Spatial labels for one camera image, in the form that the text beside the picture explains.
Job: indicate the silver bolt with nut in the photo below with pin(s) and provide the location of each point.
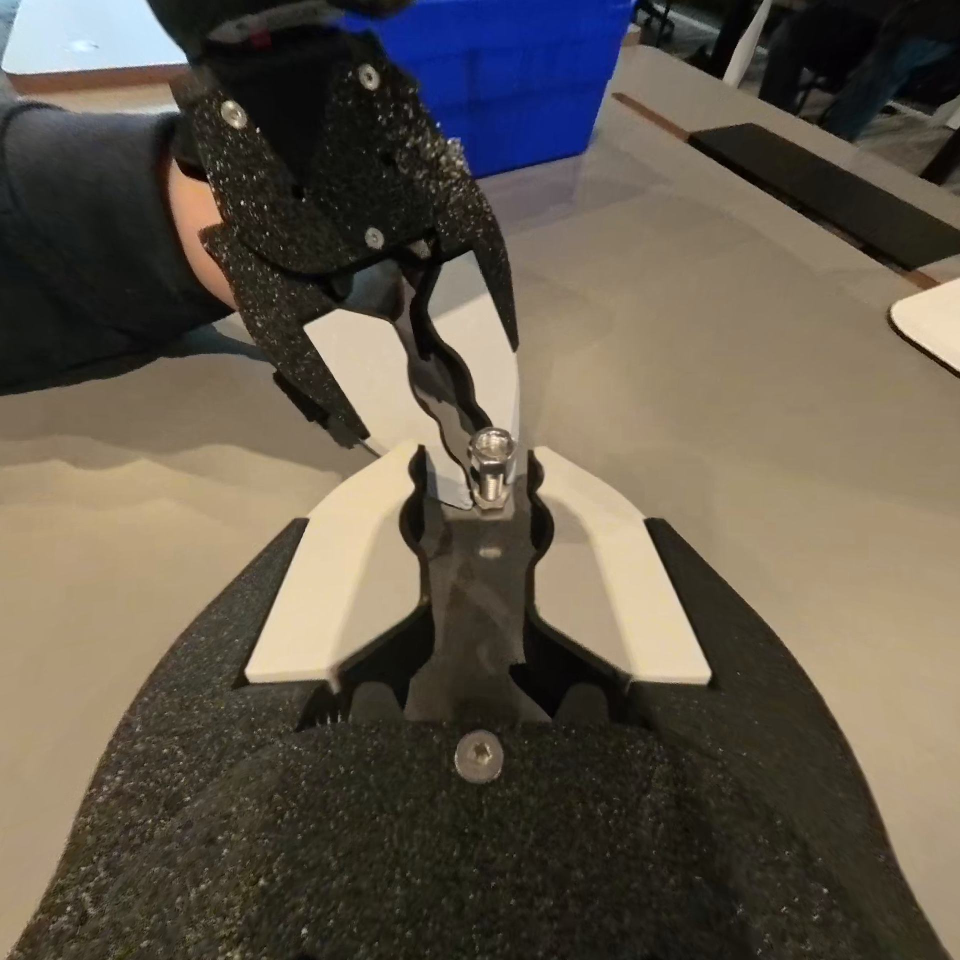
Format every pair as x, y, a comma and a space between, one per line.
474, 450

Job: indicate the white-based sign stand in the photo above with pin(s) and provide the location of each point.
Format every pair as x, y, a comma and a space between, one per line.
934, 322

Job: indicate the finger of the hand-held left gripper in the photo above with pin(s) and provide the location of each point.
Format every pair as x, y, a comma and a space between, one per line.
480, 337
360, 375

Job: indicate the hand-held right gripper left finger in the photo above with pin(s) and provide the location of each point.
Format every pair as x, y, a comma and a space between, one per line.
337, 585

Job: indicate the large blue plastic bin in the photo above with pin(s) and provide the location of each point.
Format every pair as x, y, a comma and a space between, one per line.
525, 82

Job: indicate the person's left forearm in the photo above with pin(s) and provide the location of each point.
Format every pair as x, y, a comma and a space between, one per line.
82, 247

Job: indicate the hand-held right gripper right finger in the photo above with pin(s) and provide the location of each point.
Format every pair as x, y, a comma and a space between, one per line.
622, 592

